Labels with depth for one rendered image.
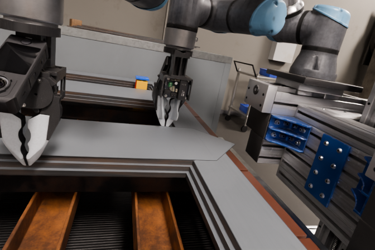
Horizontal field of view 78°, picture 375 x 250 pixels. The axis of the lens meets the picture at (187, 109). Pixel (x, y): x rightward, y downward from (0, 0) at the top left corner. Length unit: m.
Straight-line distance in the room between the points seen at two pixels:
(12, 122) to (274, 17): 0.49
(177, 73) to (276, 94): 0.36
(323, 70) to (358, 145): 0.29
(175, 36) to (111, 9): 3.33
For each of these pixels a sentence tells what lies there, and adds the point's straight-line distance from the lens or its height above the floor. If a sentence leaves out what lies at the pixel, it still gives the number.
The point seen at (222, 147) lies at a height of 0.85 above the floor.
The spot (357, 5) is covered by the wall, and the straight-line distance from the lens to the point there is 5.47.
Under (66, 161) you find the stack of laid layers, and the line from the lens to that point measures 0.46.
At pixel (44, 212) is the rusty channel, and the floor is 0.68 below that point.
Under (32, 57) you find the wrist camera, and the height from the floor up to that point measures 1.01.
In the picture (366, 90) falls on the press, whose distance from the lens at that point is 5.13.
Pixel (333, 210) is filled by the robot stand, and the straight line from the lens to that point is 0.74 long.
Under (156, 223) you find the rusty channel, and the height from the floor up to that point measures 0.68.
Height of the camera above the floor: 1.06
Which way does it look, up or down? 15 degrees down
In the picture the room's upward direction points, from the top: 11 degrees clockwise
